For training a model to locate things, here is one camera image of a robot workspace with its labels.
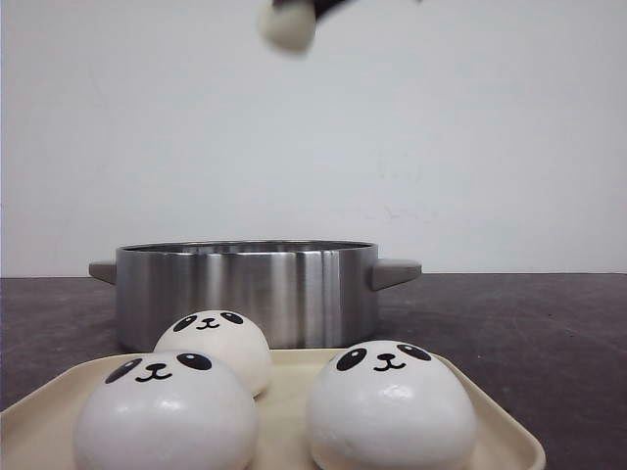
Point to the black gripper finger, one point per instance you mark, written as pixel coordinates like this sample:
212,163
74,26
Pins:
325,7

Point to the panda bun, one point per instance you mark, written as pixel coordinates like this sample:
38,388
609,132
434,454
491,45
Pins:
288,26
389,405
228,336
167,410

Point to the stainless steel steamer pot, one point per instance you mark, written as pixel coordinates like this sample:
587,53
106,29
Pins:
301,293

